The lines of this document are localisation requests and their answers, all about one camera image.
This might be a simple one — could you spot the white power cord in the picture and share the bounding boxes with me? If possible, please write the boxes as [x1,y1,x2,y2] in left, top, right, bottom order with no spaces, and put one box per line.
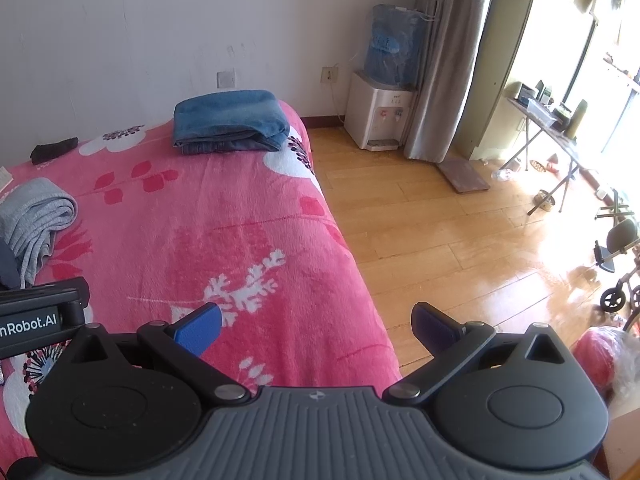
[329,82,347,127]

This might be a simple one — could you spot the brown floor mat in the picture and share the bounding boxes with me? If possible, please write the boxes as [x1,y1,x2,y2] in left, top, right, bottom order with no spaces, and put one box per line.
[437,156,491,194]

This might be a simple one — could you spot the white water dispenser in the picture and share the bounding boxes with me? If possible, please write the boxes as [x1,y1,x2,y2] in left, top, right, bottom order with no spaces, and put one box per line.
[344,71,418,153]

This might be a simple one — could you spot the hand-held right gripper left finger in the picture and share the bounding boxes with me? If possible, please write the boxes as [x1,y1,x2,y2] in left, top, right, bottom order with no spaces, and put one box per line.
[42,302,251,403]

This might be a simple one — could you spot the blue jeans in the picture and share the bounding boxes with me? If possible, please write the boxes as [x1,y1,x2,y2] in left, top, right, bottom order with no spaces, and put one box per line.
[172,90,292,156]

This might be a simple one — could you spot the white plastic bag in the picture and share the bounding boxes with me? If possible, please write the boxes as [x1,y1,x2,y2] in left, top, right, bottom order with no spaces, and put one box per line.
[610,330,640,403]

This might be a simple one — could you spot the black cloth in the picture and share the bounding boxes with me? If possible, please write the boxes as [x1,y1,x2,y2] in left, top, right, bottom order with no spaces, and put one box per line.
[30,136,80,165]

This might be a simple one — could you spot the grey knit sweater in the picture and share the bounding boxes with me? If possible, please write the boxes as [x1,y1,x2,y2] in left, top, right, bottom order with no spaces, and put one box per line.
[0,177,80,286]

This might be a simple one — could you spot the dark green bottle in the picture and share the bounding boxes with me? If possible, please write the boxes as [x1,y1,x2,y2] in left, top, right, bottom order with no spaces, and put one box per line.
[565,99,589,139]

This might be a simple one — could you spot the blue water bottle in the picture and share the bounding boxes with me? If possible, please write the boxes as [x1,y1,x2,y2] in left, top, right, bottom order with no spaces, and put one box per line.
[364,4,426,92]

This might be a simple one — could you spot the dark navy garment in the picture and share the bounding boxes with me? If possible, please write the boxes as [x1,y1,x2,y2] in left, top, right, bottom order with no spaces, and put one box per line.
[0,237,23,291]

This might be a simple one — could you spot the cardboard box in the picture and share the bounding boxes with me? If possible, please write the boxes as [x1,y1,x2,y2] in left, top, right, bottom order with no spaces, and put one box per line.
[600,400,640,480]

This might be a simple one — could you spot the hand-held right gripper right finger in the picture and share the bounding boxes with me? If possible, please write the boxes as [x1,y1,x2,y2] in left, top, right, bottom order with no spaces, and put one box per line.
[382,301,583,403]

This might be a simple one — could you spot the clear plastic container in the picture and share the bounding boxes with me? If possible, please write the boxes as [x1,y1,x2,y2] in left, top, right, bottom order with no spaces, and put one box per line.
[527,99,558,126]

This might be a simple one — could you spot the wheelchair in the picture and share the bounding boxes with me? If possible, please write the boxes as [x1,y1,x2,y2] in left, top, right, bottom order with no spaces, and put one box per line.
[594,215,640,313]

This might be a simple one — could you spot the grey curtain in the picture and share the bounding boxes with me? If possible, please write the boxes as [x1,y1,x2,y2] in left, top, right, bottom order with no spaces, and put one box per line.
[402,0,493,163]

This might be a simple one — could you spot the red plastic bag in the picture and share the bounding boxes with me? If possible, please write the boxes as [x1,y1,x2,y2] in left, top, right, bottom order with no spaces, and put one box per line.
[570,325,626,401]

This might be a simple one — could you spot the folding table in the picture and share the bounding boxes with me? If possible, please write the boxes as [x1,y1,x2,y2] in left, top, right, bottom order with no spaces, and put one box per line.
[500,94,601,217]

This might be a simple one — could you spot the pink floral blanket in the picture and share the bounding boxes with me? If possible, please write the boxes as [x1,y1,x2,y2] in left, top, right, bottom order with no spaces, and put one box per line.
[0,100,403,471]

